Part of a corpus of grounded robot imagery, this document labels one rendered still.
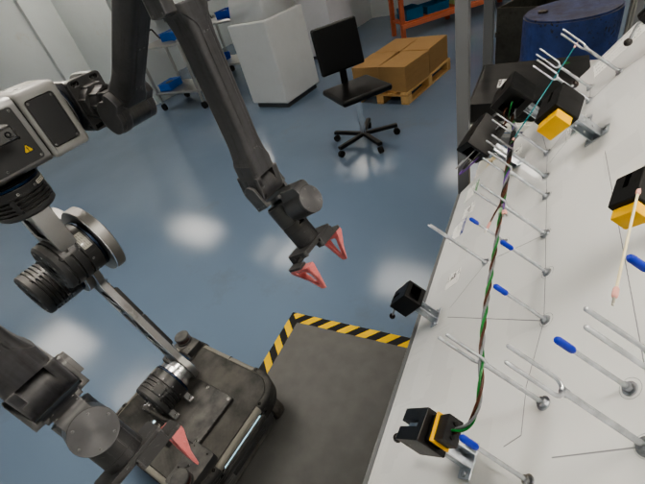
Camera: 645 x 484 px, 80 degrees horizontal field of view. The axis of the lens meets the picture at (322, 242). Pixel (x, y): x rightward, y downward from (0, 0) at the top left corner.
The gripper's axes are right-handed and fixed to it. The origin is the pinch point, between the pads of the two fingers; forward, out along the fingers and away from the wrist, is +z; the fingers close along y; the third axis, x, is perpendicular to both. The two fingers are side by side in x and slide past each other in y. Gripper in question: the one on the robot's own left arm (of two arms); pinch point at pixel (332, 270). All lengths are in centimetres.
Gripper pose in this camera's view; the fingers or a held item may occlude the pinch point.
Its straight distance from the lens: 88.4
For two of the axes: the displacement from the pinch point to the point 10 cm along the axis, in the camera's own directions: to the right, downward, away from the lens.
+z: 6.1, 7.5, 2.7
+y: 5.1, -6.3, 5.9
